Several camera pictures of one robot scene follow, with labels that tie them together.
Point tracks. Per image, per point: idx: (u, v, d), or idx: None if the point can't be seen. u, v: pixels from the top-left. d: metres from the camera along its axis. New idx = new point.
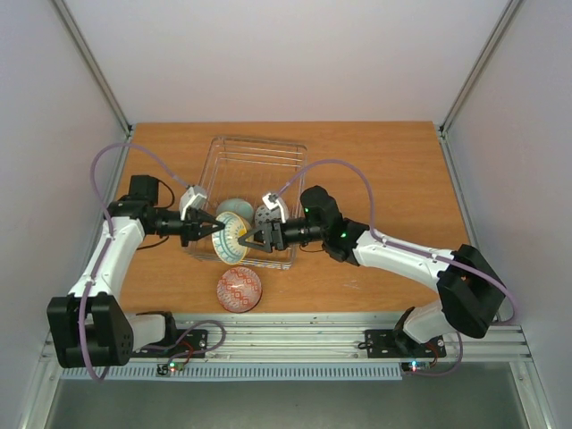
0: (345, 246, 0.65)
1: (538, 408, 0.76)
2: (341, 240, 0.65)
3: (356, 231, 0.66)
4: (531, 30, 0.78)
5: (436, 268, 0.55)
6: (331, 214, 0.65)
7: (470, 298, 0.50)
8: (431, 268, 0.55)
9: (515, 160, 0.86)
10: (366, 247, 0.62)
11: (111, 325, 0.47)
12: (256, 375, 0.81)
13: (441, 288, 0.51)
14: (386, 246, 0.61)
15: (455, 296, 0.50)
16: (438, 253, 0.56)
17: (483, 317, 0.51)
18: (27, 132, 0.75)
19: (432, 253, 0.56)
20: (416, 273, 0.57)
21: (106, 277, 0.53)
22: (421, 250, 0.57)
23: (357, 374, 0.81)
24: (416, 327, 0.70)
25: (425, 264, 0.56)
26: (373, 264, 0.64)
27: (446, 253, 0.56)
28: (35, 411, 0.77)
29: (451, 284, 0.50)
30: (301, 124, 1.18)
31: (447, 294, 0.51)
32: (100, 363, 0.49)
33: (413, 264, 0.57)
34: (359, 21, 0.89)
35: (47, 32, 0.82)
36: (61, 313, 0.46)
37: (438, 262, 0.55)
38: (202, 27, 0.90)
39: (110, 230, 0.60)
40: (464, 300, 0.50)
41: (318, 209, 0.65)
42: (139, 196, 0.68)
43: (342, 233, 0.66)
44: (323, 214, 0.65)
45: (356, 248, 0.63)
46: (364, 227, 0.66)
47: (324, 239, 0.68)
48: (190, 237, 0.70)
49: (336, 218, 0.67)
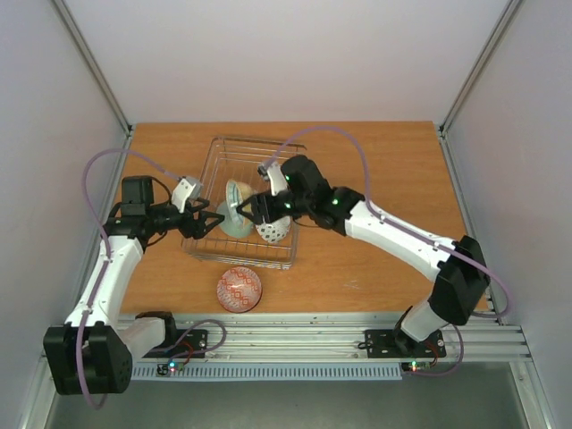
0: (335, 213, 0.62)
1: (538, 408, 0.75)
2: (331, 207, 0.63)
3: (347, 198, 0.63)
4: (531, 29, 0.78)
5: (437, 257, 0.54)
6: (311, 178, 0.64)
7: (464, 289, 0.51)
8: (430, 256, 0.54)
9: (515, 159, 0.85)
10: (362, 222, 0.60)
11: (108, 354, 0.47)
12: (257, 375, 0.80)
13: (441, 277, 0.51)
14: (382, 222, 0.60)
15: (452, 287, 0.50)
16: (440, 241, 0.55)
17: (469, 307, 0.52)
18: (26, 133, 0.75)
19: (433, 239, 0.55)
20: (415, 259, 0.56)
21: (104, 305, 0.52)
22: (422, 236, 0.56)
23: (357, 374, 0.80)
24: (414, 325, 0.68)
25: (424, 252, 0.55)
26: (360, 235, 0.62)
27: (447, 242, 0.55)
28: (35, 412, 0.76)
29: (450, 275, 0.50)
30: (301, 124, 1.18)
31: (443, 283, 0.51)
32: (97, 391, 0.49)
33: (411, 249, 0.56)
34: (358, 21, 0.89)
35: (47, 32, 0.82)
36: (58, 341, 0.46)
37: (438, 250, 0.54)
38: (202, 26, 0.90)
39: (107, 252, 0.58)
40: (458, 290, 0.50)
41: (298, 174, 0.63)
42: (134, 208, 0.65)
43: (333, 200, 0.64)
44: (304, 180, 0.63)
45: (348, 218, 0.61)
46: (356, 196, 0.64)
47: (309, 206, 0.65)
48: (191, 230, 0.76)
49: (318, 184, 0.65)
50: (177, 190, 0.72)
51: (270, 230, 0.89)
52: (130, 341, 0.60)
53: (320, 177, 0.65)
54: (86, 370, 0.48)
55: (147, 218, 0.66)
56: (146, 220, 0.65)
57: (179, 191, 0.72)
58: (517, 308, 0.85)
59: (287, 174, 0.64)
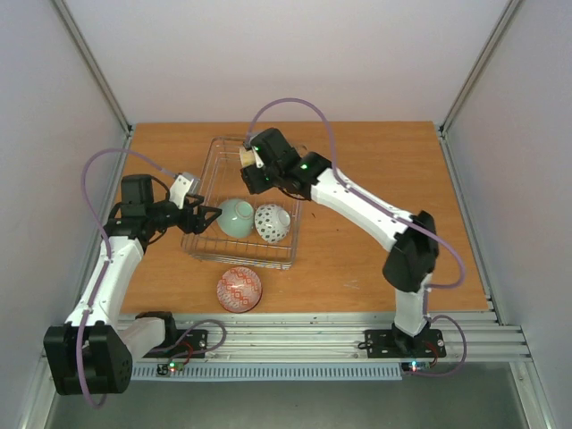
0: (302, 178, 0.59)
1: (538, 408, 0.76)
2: (298, 172, 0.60)
3: (315, 164, 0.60)
4: (531, 29, 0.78)
5: (394, 230, 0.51)
6: (276, 145, 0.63)
7: (416, 262, 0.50)
8: (387, 228, 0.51)
9: (515, 159, 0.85)
10: (327, 189, 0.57)
11: (108, 354, 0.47)
12: (256, 375, 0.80)
13: (395, 249, 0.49)
14: (348, 192, 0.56)
15: (405, 257, 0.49)
16: (399, 214, 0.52)
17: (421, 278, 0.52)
18: (26, 133, 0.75)
19: (392, 213, 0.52)
20: (374, 230, 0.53)
21: (104, 305, 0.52)
22: (382, 207, 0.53)
23: (357, 374, 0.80)
24: (400, 313, 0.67)
25: (382, 223, 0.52)
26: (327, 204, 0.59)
27: (406, 214, 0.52)
28: (35, 411, 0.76)
29: (404, 247, 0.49)
30: (301, 124, 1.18)
31: (397, 255, 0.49)
32: (97, 391, 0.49)
33: (371, 220, 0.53)
34: (358, 21, 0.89)
35: (48, 33, 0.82)
36: (58, 341, 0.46)
37: (397, 223, 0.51)
38: (202, 25, 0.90)
39: (108, 252, 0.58)
40: (411, 264, 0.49)
41: (264, 142, 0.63)
42: (134, 208, 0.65)
43: (301, 165, 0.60)
44: (268, 147, 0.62)
45: (315, 184, 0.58)
46: (324, 163, 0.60)
47: (277, 172, 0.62)
48: (189, 226, 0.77)
49: (285, 152, 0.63)
50: (175, 187, 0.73)
51: (270, 230, 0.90)
52: (130, 341, 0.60)
53: (287, 146, 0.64)
54: (86, 371, 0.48)
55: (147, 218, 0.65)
56: (147, 220, 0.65)
57: (178, 188, 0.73)
58: (517, 308, 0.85)
59: (253, 146, 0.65)
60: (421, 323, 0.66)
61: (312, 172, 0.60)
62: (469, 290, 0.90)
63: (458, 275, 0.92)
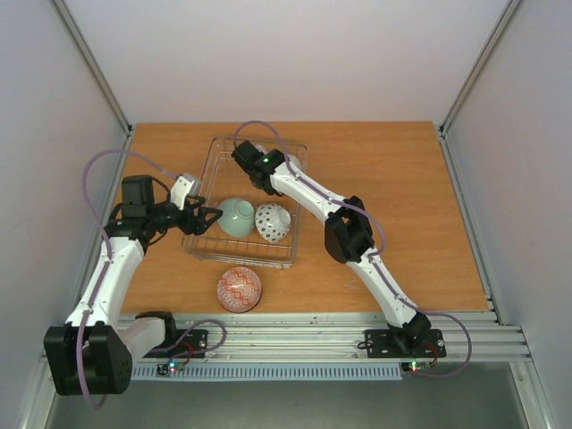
0: (264, 169, 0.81)
1: (538, 408, 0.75)
2: (261, 165, 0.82)
3: (275, 159, 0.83)
4: (530, 30, 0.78)
5: (328, 209, 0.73)
6: (245, 150, 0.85)
7: (346, 234, 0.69)
8: (324, 207, 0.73)
9: (514, 159, 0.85)
10: (281, 178, 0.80)
11: (108, 354, 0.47)
12: (256, 375, 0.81)
13: (328, 224, 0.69)
14: (297, 180, 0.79)
15: (335, 231, 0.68)
16: (333, 197, 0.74)
17: (353, 249, 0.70)
18: (26, 133, 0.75)
19: (329, 196, 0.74)
20: (315, 208, 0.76)
21: (105, 305, 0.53)
22: (323, 192, 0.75)
23: (357, 374, 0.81)
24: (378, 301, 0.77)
25: (322, 205, 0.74)
26: (283, 189, 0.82)
27: (339, 197, 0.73)
28: (35, 412, 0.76)
29: (334, 222, 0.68)
30: (302, 124, 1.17)
31: (329, 229, 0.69)
32: (97, 391, 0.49)
33: (314, 201, 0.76)
34: (358, 21, 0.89)
35: (48, 32, 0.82)
36: (58, 341, 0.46)
37: (332, 204, 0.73)
38: (202, 25, 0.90)
39: (109, 253, 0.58)
40: (340, 235, 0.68)
41: (238, 153, 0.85)
42: (134, 209, 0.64)
43: (264, 160, 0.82)
44: (239, 155, 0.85)
45: (273, 173, 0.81)
46: (281, 157, 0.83)
47: (248, 169, 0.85)
48: (189, 227, 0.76)
49: (254, 155, 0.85)
50: (176, 188, 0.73)
51: (270, 230, 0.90)
52: (130, 341, 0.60)
53: (256, 150, 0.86)
54: (86, 371, 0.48)
55: (147, 219, 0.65)
56: (147, 221, 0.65)
57: (178, 189, 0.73)
58: (517, 308, 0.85)
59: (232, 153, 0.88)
60: (404, 304, 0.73)
61: (272, 164, 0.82)
62: (469, 291, 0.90)
63: (458, 275, 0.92)
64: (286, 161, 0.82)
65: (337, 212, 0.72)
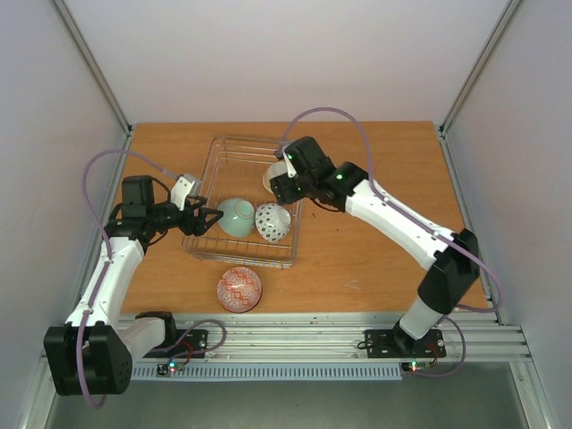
0: (338, 189, 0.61)
1: (538, 409, 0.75)
2: (332, 182, 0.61)
3: (351, 175, 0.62)
4: (530, 30, 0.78)
5: (434, 247, 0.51)
6: (311, 158, 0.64)
7: (455, 280, 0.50)
8: (428, 245, 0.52)
9: (515, 158, 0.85)
10: (365, 201, 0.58)
11: (108, 354, 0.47)
12: (256, 375, 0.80)
13: (434, 267, 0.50)
14: (385, 205, 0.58)
15: (445, 276, 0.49)
16: (440, 231, 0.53)
17: (454, 298, 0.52)
18: (24, 133, 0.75)
19: (433, 230, 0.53)
20: (411, 245, 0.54)
21: (105, 305, 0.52)
22: (423, 223, 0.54)
23: (357, 374, 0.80)
24: (412, 321, 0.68)
25: (422, 239, 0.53)
26: (363, 216, 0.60)
27: (446, 233, 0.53)
28: (35, 412, 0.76)
29: (444, 265, 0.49)
30: (302, 124, 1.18)
31: (435, 273, 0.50)
32: (97, 391, 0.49)
33: (409, 234, 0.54)
34: (357, 21, 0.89)
35: (48, 32, 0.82)
36: (58, 341, 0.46)
37: (437, 240, 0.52)
38: (202, 24, 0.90)
39: (109, 254, 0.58)
40: (448, 281, 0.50)
41: (299, 152, 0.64)
42: (134, 209, 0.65)
43: (337, 176, 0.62)
44: (304, 157, 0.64)
45: (350, 195, 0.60)
46: (360, 173, 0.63)
47: (312, 182, 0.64)
48: (189, 227, 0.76)
49: (320, 162, 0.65)
50: (176, 189, 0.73)
51: (270, 230, 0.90)
52: (130, 341, 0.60)
53: (321, 156, 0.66)
54: (85, 372, 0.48)
55: (147, 219, 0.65)
56: (147, 221, 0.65)
57: (178, 189, 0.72)
58: (517, 308, 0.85)
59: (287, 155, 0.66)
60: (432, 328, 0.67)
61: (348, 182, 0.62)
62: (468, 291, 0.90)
63: None
64: (367, 180, 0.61)
65: (444, 251, 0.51)
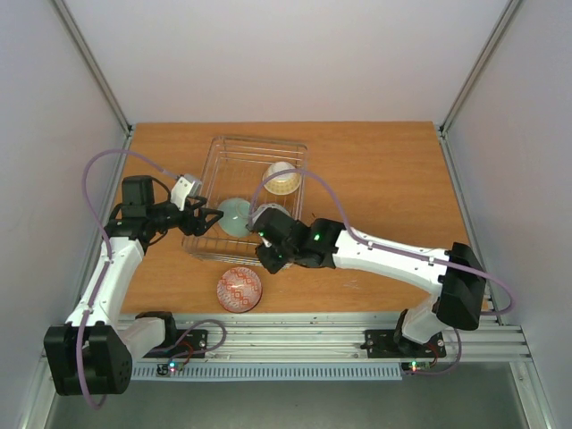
0: (321, 249, 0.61)
1: (538, 408, 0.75)
2: (314, 245, 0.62)
3: (329, 231, 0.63)
4: (530, 29, 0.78)
5: (435, 272, 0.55)
6: (283, 225, 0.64)
7: (469, 298, 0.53)
8: (429, 272, 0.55)
9: (515, 158, 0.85)
10: (350, 251, 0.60)
11: (108, 354, 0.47)
12: (257, 375, 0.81)
13: (445, 295, 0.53)
14: (372, 248, 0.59)
15: (458, 299, 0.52)
16: (433, 256, 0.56)
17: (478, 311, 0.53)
18: (24, 133, 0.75)
19: (427, 256, 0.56)
20: (410, 276, 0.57)
21: (105, 305, 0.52)
22: (415, 253, 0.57)
23: (357, 374, 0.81)
24: (415, 329, 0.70)
25: (422, 270, 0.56)
26: (353, 264, 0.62)
27: (440, 254, 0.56)
28: (35, 413, 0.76)
29: (452, 290, 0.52)
30: (302, 124, 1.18)
31: (448, 299, 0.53)
32: (97, 391, 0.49)
33: (407, 268, 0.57)
34: (357, 21, 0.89)
35: (48, 32, 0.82)
36: (58, 341, 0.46)
37: (435, 264, 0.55)
38: (202, 25, 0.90)
39: (109, 253, 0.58)
40: (465, 303, 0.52)
41: (267, 226, 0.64)
42: (134, 209, 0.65)
43: (315, 238, 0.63)
44: (273, 230, 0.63)
45: (336, 252, 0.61)
46: (336, 225, 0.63)
47: (292, 252, 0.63)
48: (189, 227, 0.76)
49: (291, 227, 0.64)
50: (176, 189, 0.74)
51: None
52: (130, 341, 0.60)
53: (290, 220, 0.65)
54: (86, 372, 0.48)
55: (147, 220, 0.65)
56: (147, 221, 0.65)
57: (178, 190, 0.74)
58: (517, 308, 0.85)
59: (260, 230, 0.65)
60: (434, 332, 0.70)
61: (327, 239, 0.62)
62: None
63: None
64: (345, 229, 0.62)
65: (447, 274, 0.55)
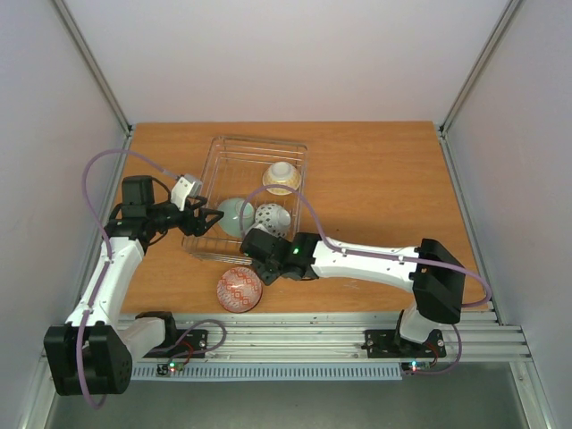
0: (301, 263, 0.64)
1: (538, 408, 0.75)
2: (295, 259, 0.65)
3: (307, 243, 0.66)
4: (529, 30, 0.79)
5: (407, 270, 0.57)
6: (266, 243, 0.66)
7: (443, 291, 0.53)
8: (401, 271, 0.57)
9: (515, 158, 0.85)
10: (326, 260, 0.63)
11: (107, 354, 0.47)
12: (257, 375, 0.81)
13: (418, 290, 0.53)
14: (346, 255, 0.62)
15: (431, 294, 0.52)
16: (403, 255, 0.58)
17: (455, 304, 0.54)
18: (25, 133, 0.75)
19: (397, 255, 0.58)
20: (386, 277, 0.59)
21: (105, 305, 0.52)
22: (386, 254, 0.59)
23: (357, 374, 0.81)
24: (413, 329, 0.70)
25: (393, 269, 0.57)
26: (332, 273, 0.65)
27: (410, 253, 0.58)
28: (35, 413, 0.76)
29: (425, 286, 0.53)
30: (301, 124, 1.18)
31: (422, 294, 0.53)
32: (97, 391, 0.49)
33: (380, 270, 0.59)
34: (357, 21, 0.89)
35: (48, 32, 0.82)
36: (58, 341, 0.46)
37: (406, 263, 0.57)
38: (202, 26, 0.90)
39: (109, 254, 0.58)
40: (438, 296, 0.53)
41: (250, 246, 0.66)
42: (134, 209, 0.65)
43: (294, 251, 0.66)
44: (257, 248, 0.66)
45: (314, 264, 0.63)
46: (313, 237, 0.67)
47: (277, 267, 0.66)
48: (189, 227, 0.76)
49: (273, 245, 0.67)
50: (175, 189, 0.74)
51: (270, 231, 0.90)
52: (130, 341, 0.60)
53: (273, 239, 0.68)
54: (86, 372, 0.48)
55: (147, 219, 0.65)
56: (147, 221, 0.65)
57: (178, 189, 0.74)
58: (517, 308, 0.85)
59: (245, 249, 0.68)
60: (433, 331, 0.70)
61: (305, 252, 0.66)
62: (467, 290, 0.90)
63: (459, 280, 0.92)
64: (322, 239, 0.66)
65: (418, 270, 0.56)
